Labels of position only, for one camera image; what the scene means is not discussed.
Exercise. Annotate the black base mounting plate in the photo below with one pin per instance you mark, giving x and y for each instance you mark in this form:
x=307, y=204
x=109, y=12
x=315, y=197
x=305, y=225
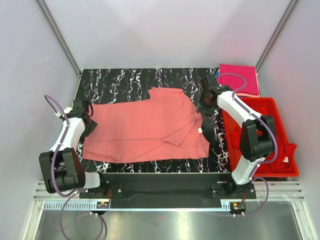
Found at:
x=169, y=190

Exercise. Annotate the white cable duct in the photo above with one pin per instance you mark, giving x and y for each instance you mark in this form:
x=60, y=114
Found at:
x=97, y=206

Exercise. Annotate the salmon pink t shirt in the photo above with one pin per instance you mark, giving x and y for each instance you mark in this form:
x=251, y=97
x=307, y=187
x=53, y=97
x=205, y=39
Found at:
x=165, y=126

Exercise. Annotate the red t shirt in bin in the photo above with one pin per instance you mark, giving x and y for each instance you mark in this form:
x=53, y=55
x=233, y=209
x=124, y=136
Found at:
x=283, y=165

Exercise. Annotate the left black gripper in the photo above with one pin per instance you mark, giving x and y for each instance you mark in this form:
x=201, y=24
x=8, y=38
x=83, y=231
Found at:
x=91, y=127

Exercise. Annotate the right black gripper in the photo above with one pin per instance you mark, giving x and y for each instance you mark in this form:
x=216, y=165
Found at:
x=209, y=112

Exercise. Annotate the right aluminium corner post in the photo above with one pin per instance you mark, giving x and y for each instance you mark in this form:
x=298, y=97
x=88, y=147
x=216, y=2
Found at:
x=284, y=19

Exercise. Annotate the left aluminium corner post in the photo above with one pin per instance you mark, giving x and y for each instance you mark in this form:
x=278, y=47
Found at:
x=44, y=8

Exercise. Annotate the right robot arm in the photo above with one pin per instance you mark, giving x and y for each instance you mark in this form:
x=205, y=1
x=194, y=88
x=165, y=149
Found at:
x=257, y=144

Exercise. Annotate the magenta folded t shirt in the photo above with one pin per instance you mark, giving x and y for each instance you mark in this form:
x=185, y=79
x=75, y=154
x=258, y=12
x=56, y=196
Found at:
x=238, y=69

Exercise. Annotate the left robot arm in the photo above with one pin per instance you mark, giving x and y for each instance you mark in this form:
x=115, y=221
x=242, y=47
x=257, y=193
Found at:
x=60, y=166

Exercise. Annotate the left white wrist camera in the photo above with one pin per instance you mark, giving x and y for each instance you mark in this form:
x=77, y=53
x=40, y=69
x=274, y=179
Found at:
x=66, y=111

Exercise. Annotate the black marble pattern mat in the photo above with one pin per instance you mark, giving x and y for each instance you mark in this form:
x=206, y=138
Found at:
x=108, y=86

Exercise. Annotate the aluminium corner post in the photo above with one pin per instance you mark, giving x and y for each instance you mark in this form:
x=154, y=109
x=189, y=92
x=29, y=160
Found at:
x=284, y=19
x=44, y=8

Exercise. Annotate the red plastic bin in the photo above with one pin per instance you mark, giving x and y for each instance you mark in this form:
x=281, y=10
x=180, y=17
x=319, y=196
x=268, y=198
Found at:
x=265, y=106

